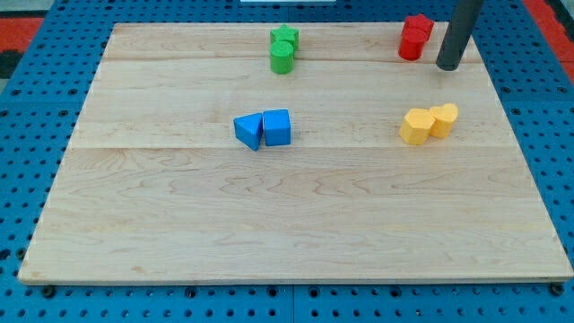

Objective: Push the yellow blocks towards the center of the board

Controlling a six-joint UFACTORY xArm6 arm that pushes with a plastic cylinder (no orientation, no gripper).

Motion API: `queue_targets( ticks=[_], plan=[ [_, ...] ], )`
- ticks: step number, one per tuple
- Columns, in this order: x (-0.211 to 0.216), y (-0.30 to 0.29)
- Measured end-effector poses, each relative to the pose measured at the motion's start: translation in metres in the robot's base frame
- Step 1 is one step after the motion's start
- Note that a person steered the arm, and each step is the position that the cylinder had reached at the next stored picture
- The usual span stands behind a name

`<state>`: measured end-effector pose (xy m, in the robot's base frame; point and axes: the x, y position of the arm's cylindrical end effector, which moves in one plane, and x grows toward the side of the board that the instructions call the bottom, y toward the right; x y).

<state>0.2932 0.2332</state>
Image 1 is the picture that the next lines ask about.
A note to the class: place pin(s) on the wooden board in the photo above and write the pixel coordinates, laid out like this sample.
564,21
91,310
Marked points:
155,188

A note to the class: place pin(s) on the blue cube block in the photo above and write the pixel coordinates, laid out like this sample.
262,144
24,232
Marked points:
277,127

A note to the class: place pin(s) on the blue triangle block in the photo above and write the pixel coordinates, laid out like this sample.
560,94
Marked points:
249,130

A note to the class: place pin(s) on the green cylinder block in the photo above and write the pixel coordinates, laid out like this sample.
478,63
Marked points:
281,57

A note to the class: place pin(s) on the green star block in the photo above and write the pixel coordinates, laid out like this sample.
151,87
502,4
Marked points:
286,33

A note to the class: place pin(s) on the yellow hexagon block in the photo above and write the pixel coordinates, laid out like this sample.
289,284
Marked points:
416,126

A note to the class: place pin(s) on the yellow heart block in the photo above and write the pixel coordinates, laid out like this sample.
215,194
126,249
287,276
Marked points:
445,117

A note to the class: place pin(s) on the red cylinder block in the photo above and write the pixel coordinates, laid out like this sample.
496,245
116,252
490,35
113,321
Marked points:
412,44

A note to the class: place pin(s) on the red star block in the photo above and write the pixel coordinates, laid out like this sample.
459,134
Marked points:
419,24

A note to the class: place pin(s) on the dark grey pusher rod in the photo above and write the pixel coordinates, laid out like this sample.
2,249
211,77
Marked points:
458,33

